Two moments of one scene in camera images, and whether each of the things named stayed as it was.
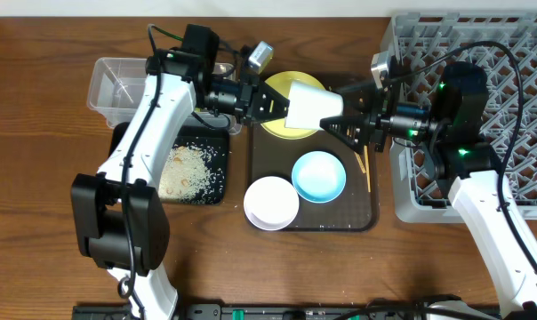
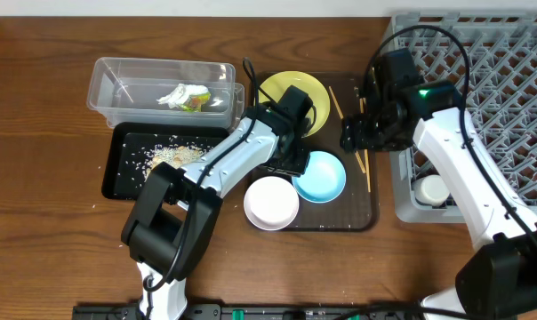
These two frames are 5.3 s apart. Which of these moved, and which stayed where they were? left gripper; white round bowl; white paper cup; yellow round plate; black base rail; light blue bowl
Moved: left gripper; white paper cup
Stayed: yellow round plate; white round bowl; light blue bowl; black base rail
